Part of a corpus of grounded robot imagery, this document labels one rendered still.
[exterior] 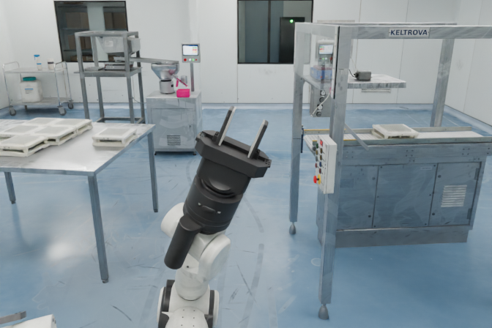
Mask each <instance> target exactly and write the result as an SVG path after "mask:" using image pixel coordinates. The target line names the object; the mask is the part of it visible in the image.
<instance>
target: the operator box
mask: <svg viewBox="0 0 492 328"><path fill-rule="evenodd" d="M320 139H321V140H322V141H323V147H322V146H321V144H320ZM317 143H318V146H319V148H318V149H317V150H318V153H319V154H320V155H322V158H323V160H320V155H316V156H318V160H319V161H318V162H317V164H318V168H316V178H318V175H319V174H320V173H319V171H318V170H319V169H320V168H321V172H322V173H323V174H320V177H321V184H318V181H317V182H316V183H317V185H318V186H319V188H320V189H321V191H322V193H323V194H329V193H334V187H335V163H336V155H338V151H337V144H336V143H335V142H334V141H333V140H332V139H331V138H330V137H329V136H328V135H318V140H317ZM320 148H322V149H323V152H324V153H325V154H324V153H322V154H321V153H320ZM320 161H321V163H322V165H323V167H324V168H323V167H320V166H319V162H320ZM322 183H323V184H322Z"/></svg>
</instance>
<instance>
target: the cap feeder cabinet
mask: <svg viewBox="0 0 492 328"><path fill-rule="evenodd" d="M174 91H175V92H172V93H167V94H165V93H160V90H154V91H153V92H152V93H151V94H149V95H148V96H147V97H145V99H146V112H147V121H148V124H155V126H156V128H155V129H154V130H153V138H154V155H156V153H155V152H194V154H193V155H196V153H195V152H197V151H196V149H195V145H196V142H197V141H196V140H195V138H196V136H197V135H198V134H199V132H202V130H203V127H202V106H201V90H195V91H194V92H192V91H191V90H190V97H177V96H176V90H174Z"/></svg>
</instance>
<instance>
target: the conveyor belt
mask: <svg viewBox="0 0 492 328"><path fill-rule="evenodd" d="M357 135H358V136H359V138H360V139H378V138H377V137H376V136H375V135H373V134H372V133H365V134H357ZM480 136H482V135H479V134H477V133H475V132H472V131H463V132H430V133H419V135H418V136H417V138H449V137H480ZM343 139H355V137H354V136H353V135H352V134H344V136H343ZM304 140H305V142H306V144H307V145H308V146H309V147H310V149H311V150H312V151H313V147H314V146H313V145H312V142H313V140H318V135H305V136H304ZM475 142H492V141H469V142H438V143H379V144H366V145H387V144H445V143H475ZM313 152H316V151H313Z"/></svg>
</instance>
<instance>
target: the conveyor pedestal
mask: <svg viewBox="0 0 492 328"><path fill-rule="evenodd" d="M486 159H487V156H482V157H480V161H474V162H473V160H474V156H466V157H418V158H415V161H414V163H408V162H409V159H408V158H386V159H359V160H342V164H341V174H340V192H339V201H338V219H337V229H336V239H335V248H340V247H373V246H390V245H423V244H439V243H456V242H467V238H468V233H469V230H473V226H474V219H475V215H476V211H477V203H478V199H479V195H480V188H481V184H482V178H483V174H484V170H485V162H486ZM324 201H325V194H323V193H322V191H321V189H320V188H319V187H318V199H317V211H316V225H317V226H318V240H319V241H320V243H321V245H322V234H323V222H324Z"/></svg>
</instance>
